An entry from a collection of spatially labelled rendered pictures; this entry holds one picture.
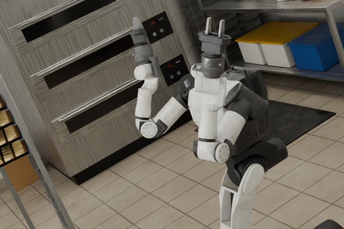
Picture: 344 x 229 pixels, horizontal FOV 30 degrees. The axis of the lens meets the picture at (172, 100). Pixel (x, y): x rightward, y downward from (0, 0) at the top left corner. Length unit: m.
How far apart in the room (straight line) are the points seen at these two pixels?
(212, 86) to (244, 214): 0.76
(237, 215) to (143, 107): 0.65
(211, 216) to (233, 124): 2.01
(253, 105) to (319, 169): 2.04
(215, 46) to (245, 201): 0.83
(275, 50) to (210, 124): 3.63
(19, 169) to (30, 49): 1.43
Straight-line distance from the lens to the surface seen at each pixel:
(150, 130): 2.94
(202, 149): 2.45
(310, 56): 5.64
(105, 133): 5.87
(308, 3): 5.28
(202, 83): 2.42
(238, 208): 2.91
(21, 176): 6.47
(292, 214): 4.18
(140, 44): 2.96
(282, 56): 5.97
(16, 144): 3.67
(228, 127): 2.52
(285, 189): 4.47
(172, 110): 2.96
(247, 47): 6.38
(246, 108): 2.57
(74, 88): 5.71
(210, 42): 2.37
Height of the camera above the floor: 2.13
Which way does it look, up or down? 18 degrees down
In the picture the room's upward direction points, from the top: 22 degrees counter-clockwise
